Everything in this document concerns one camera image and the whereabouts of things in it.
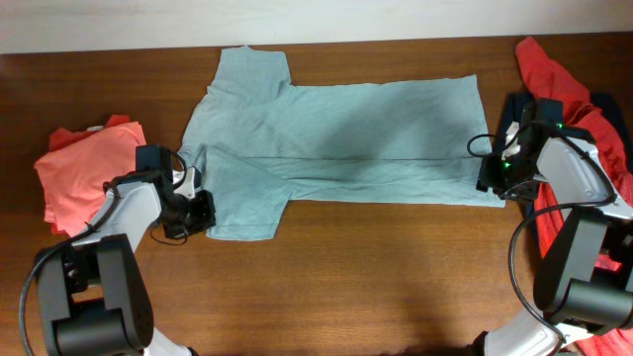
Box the light blue t-shirt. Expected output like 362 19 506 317
180 46 501 241

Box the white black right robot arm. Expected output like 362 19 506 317
471 99 632 356

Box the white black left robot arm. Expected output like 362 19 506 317
20 145 216 356

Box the navy blue garment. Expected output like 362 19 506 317
499 92 632 172

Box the red crumpled garment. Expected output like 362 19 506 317
515 37 632 356

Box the folded coral pink shirt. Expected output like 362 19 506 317
34 122 146 236

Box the folded red shirt underneath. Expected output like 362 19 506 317
48 115 132 152

